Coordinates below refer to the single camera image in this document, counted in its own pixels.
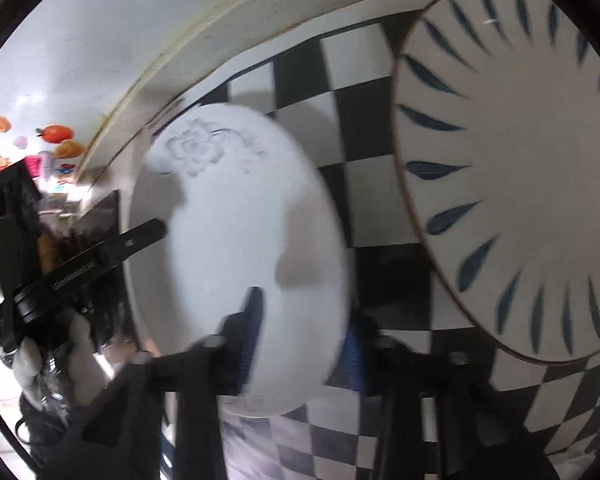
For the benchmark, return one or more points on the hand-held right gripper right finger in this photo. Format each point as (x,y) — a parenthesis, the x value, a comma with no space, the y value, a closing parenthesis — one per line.
(352,357)

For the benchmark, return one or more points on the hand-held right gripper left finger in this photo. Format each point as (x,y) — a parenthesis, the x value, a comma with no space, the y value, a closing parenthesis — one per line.
(252,320)

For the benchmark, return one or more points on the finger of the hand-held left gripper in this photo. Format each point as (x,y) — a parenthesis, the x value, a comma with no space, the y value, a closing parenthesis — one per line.
(140,240)

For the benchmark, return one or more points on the white embossed flower plate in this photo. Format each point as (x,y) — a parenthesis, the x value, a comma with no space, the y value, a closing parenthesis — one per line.
(230,200)

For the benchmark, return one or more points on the person's left hand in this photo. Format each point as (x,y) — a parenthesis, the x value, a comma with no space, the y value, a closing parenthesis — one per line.
(85,360)

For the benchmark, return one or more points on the black panel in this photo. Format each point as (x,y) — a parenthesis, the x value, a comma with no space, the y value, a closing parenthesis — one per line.
(102,217)

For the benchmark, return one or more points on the black white checkered tablecloth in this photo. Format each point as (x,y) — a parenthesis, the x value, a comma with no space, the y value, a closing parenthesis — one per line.
(352,65)

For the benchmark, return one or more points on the white plate blue leaf pattern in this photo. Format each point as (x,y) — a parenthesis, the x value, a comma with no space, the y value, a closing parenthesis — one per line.
(520,135)

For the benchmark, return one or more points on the colourful wall stickers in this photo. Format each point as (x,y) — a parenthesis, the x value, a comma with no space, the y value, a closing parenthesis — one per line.
(55,132)

